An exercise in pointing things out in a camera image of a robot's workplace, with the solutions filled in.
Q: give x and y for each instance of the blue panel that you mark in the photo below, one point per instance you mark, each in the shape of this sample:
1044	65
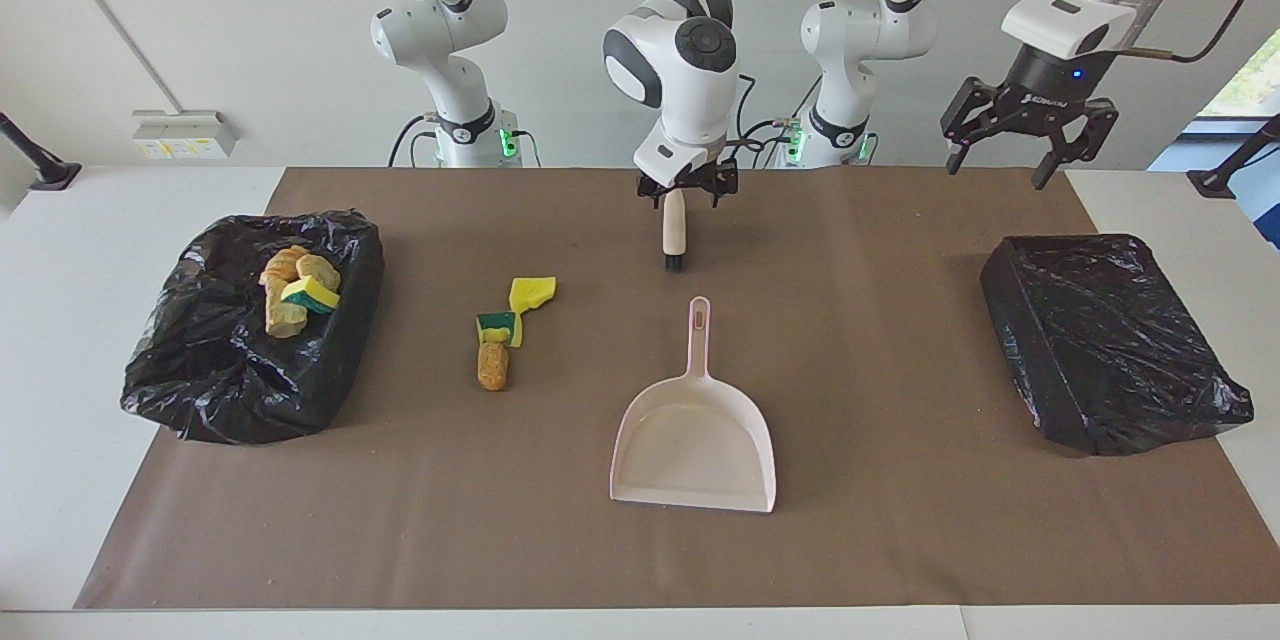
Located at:
1265	205

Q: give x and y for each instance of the green topped yellow sponge chunk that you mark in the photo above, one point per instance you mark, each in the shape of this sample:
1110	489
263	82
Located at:
495	325

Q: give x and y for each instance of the orange white ridged trash piece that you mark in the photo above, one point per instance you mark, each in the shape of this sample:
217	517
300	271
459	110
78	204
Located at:
283	265

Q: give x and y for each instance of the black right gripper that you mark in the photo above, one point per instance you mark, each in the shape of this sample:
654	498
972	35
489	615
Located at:
690	178

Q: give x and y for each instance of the large pale trash lump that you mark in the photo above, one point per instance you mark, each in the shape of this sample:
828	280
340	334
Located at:
283	318

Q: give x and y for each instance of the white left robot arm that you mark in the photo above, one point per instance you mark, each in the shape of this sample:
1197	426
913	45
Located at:
870	30

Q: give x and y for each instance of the window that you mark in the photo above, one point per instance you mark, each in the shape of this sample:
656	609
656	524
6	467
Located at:
1250	85

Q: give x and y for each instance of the flat black bag lined bin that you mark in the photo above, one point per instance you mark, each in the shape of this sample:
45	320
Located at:
1100	340

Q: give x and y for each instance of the beige plastic dustpan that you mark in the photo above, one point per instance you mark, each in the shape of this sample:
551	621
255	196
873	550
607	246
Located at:
695	450

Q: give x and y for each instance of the small pale trash lump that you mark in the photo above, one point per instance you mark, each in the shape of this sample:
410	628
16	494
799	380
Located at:
320	270

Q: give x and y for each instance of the plain yellow sponge chunk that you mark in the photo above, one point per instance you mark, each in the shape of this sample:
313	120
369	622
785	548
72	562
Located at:
531	292

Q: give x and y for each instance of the white wall socket box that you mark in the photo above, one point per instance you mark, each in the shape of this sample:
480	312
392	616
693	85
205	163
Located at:
185	132

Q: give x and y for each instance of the brown paper table mat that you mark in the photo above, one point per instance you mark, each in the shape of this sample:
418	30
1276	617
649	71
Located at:
640	560

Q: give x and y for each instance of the thin yellow sponge wedge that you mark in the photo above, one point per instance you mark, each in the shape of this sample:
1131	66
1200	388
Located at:
310	295

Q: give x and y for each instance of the brown cork trash piece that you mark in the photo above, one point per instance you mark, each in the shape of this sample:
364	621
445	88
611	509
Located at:
493	366

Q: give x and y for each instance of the black clamp stand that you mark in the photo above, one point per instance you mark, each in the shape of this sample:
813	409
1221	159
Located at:
45	170
1220	180

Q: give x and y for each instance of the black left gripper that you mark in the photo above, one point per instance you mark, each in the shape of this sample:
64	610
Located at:
1050	90

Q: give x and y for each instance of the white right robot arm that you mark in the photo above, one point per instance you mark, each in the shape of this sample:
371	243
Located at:
680	100

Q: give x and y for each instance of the crumpled black bag lined bin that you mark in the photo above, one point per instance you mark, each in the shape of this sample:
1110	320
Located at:
220	380

